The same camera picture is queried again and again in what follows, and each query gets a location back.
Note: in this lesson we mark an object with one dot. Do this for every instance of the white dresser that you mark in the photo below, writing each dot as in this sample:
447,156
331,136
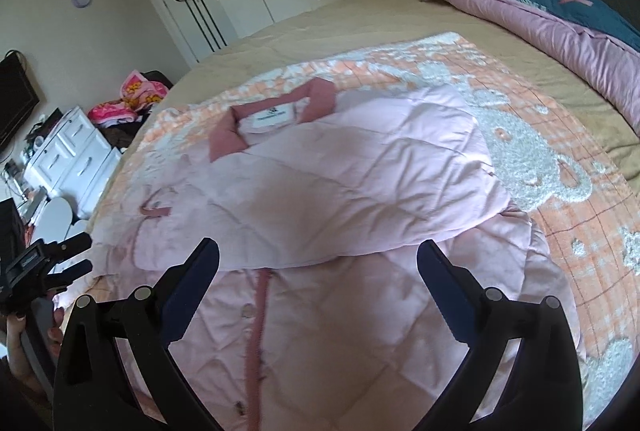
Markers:
75,151

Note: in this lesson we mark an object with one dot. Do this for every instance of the black wall television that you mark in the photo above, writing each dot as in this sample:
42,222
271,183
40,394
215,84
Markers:
15,101

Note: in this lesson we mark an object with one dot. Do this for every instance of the orange bear-print blanket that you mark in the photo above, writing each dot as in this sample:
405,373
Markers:
575,221

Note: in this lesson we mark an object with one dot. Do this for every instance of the white stool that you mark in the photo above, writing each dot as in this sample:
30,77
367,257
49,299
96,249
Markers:
55,218

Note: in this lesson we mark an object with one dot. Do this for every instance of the person's left hand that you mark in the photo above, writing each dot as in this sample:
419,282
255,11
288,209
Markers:
12,351

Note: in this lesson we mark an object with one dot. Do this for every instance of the pink quilted jacket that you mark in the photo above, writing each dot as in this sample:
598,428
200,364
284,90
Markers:
350,171

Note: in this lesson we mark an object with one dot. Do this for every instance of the bed with beige cover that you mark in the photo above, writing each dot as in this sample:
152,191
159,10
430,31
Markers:
350,26

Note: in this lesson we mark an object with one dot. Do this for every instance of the pink cartoon cloth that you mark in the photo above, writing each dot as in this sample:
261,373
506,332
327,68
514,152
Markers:
140,93

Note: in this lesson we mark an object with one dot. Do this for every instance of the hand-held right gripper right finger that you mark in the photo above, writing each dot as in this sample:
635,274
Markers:
442,292

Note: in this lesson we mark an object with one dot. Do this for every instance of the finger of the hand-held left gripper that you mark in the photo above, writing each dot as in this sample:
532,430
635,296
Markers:
75,270
72,245

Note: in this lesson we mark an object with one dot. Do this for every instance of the white door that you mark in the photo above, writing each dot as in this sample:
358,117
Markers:
200,26

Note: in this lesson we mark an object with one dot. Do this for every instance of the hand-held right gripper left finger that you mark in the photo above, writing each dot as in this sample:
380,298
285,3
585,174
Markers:
192,292

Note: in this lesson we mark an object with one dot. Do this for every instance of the dark chair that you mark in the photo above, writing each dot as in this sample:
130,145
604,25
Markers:
122,136

